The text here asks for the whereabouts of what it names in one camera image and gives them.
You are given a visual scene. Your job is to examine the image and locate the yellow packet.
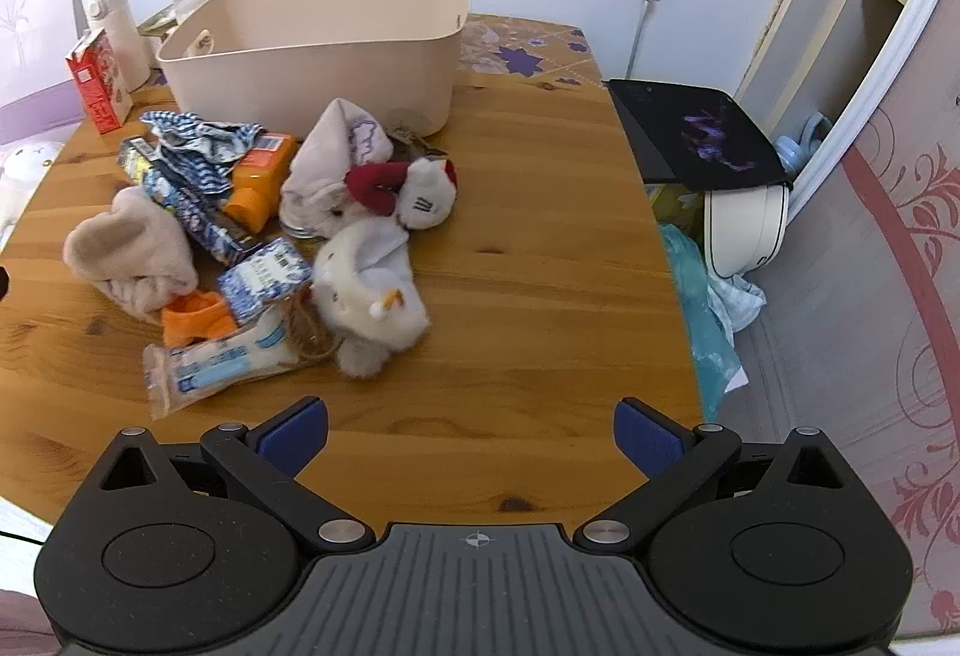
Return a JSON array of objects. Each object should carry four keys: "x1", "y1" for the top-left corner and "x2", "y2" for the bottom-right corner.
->
[{"x1": 649, "y1": 182, "x2": 706, "y2": 226}]

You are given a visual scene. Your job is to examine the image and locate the white crumpled cloth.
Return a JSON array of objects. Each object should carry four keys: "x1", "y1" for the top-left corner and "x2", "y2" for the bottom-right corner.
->
[{"x1": 709, "y1": 273, "x2": 766, "y2": 331}]

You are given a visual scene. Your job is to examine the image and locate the wooden desk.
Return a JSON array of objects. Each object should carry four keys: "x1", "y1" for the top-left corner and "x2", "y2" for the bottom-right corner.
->
[{"x1": 0, "y1": 14, "x2": 706, "y2": 541}]

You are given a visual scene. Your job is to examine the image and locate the blue white tissue pack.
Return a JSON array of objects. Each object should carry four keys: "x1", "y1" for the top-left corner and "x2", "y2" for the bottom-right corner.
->
[{"x1": 217, "y1": 237, "x2": 312, "y2": 327}]

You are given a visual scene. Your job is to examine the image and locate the pale pink cloth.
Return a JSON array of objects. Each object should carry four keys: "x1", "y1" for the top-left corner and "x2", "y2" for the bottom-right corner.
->
[{"x1": 281, "y1": 97, "x2": 395, "y2": 237}]

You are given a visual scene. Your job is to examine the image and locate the metal keys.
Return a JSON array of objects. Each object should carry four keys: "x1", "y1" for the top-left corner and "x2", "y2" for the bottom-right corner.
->
[{"x1": 386, "y1": 112, "x2": 451, "y2": 158}]

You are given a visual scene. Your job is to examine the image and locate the beige fluffy cloth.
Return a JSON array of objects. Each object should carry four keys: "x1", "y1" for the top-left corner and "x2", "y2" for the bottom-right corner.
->
[{"x1": 64, "y1": 185, "x2": 200, "y2": 319}]

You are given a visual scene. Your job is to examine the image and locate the white blue plastic packet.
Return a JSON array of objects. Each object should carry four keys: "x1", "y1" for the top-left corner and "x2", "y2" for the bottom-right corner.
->
[{"x1": 142, "y1": 307, "x2": 301, "y2": 421}]

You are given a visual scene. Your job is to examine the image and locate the white plastic bin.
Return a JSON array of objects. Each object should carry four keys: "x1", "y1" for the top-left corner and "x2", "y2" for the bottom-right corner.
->
[{"x1": 703, "y1": 183, "x2": 792, "y2": 278}]

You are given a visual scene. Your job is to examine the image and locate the beige plastic storage basket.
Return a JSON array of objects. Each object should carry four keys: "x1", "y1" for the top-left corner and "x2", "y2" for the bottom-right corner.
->
[{"x1": 156, "y1": 0, "x2": 470, "y2": 138}]

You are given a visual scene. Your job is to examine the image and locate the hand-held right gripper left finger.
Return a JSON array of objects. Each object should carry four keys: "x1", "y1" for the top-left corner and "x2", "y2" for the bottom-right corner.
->
[{"x1": 79, "y1": 399, "x2": 376, "y2": 556}]

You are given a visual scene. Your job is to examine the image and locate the purple floral table mat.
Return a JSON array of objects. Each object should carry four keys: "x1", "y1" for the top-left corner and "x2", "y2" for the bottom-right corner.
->
[{"x1": 457, "y1": 13, "x2": 608, "y2": 91}]

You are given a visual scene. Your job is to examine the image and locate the orange plastic bottle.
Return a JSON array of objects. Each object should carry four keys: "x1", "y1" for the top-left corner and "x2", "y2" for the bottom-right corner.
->
[{"x1": 223, "y1": 132, "x2": 299, "y2": 233}]

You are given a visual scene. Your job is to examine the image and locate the orange fleece cloth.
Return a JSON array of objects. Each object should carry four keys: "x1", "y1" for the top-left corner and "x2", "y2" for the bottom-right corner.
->
[{"x1": 161, "y1": 292, "x2": 237, "y2": 349}]

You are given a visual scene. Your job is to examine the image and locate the red milk carton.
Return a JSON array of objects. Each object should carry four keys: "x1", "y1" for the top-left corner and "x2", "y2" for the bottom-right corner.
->
[{"x1": 66, "y1": 26, "x2": 132, "y2": 136}]

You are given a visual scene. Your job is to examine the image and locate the light blue plastic bag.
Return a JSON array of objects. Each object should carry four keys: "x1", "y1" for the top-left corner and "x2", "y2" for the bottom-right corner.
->
[{"x1": 660, "y1": 224, "x2": 740, "y2": 413}]

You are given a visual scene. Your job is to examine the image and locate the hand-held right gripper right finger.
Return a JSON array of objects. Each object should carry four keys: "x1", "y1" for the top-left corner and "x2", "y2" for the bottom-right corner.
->
[{"x1": 572, "y1": 399, "x2": 867, "y2": 556}]

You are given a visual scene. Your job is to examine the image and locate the brown twine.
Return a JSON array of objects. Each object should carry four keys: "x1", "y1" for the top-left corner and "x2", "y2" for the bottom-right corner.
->
[{"x1": 281, "y1": 296, "x2": 342, "y2": 364}]

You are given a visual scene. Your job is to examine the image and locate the round tin bird print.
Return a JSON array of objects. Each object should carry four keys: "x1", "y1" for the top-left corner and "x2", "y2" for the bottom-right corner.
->
[{"x1": 279, "y1": 209, "x2": 331, "y2": 244}]

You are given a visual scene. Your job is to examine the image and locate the white thermos bottle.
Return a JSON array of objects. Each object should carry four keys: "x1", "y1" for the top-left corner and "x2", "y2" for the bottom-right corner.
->
[{"x1": 81, "y1": 0, "x2": 151, "y2": 91}]

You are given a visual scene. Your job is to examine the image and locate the white plush bear red scarf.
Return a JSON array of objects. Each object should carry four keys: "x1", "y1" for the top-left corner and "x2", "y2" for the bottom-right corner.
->
[{"x1": 345, "y1": 155, "x2": 458, "y2": 231}]

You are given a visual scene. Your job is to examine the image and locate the black small box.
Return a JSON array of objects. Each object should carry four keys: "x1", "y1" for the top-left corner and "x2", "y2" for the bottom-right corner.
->
[{"x1": 187, "y1": 206, "x2": 262, "y2": 267}]

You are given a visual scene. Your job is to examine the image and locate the cartoon print tissue pack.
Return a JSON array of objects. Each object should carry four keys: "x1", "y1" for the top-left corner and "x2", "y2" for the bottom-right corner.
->
[{"x1": 116, "y1": 136, "x2": 170, "y2": 186}]

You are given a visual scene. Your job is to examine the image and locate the light blue plastic item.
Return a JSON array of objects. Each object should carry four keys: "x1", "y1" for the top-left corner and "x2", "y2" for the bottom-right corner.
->
[{"x1": 772, "y1": 112, "x2": 832, "y2": 177}]

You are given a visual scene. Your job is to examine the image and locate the blue gingham floral cloth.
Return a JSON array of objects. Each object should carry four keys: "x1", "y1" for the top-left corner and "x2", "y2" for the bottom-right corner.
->
[{"x1": 141, "y1": 110, "x2": 265, "y2": 207}]

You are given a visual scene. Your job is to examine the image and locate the floral wardrobe door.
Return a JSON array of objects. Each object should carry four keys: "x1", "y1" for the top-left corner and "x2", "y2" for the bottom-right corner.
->
[{"x1": 780, "y1": 0, "x2": 960, "y2": 642}]

